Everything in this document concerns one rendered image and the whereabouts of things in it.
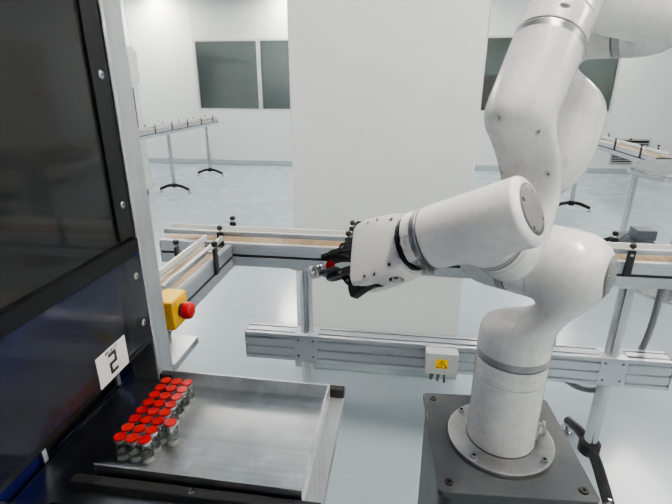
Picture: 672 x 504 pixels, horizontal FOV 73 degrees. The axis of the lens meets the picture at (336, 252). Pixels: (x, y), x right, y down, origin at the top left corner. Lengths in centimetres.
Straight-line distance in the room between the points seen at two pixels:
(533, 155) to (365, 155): 159
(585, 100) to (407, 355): 126
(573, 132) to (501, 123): 20
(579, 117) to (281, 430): 73
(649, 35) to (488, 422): 64
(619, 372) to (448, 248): 152
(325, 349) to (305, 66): 123
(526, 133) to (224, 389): 76
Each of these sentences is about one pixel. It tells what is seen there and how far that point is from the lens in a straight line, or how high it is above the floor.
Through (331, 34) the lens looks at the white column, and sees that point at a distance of 218.
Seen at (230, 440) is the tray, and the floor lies 88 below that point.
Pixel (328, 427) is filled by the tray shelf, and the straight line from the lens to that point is 92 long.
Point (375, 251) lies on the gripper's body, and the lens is 63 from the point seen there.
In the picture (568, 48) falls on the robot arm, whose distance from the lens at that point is 66.
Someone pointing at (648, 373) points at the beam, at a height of 50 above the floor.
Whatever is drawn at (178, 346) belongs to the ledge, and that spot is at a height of 88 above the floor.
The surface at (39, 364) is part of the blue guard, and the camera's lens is 79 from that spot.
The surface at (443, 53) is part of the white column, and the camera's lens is 215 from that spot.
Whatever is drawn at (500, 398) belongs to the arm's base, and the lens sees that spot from 85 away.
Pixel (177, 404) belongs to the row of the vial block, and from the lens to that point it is 96.
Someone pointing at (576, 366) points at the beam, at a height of 50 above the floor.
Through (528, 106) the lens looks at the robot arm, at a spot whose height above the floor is 146.
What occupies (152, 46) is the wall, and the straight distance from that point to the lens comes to 986.
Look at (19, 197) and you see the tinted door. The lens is 75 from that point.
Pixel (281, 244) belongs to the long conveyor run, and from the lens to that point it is 169.
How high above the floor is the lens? 149
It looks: 20 degrees down
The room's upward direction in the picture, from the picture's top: straight up
